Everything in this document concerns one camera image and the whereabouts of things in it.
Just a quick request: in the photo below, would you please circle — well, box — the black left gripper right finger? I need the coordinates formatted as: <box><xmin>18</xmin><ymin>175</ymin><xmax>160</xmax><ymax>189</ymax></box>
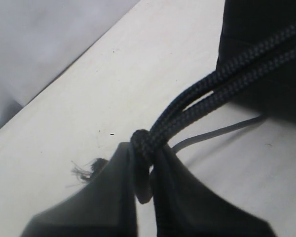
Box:
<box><xmin>151</xmin><ymin>145</ymin><xmax>271</xmax><ymax>237</ymax></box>

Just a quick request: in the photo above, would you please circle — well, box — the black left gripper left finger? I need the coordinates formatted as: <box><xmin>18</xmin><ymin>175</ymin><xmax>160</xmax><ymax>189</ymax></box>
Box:
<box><xmin>21</xmin><ymin>142</ymin><xmax>138</xmax><ymax>237</ymax></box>

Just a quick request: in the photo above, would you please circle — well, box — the black braided rope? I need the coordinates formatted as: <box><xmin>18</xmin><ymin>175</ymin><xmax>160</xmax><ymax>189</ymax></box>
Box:
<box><xmin>71</xmin><ymin>18</ymin><xmax>296</xmax><ymax>205</ymax></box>

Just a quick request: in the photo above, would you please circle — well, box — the black plastic carry case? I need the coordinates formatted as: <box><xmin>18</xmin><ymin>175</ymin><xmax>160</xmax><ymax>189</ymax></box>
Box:
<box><xmin>216</xmin><ymin>0</ymin><xmax>296</xmax><ymax>123</ymax></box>

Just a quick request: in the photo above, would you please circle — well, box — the white backdrop curtain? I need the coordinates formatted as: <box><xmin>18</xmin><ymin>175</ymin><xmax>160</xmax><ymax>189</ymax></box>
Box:
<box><xmin>0</xmin><ymin>0</ymin><xmax>136</xmax><ymax>129</ymax></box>

